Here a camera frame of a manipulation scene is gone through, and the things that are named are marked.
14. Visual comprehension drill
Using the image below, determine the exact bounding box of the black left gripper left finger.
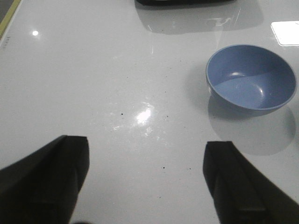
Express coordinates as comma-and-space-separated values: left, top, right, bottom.
0, 135, 89, 224

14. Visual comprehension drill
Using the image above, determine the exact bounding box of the black and chrome toaster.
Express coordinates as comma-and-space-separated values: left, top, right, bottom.
136, 0, 227, 6

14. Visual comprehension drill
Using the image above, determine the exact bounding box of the blue plastic bowl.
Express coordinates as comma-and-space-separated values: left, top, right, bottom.
206, 44, 298, 117

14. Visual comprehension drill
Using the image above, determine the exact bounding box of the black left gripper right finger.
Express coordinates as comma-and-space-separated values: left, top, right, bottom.
203, 141, 299, 224

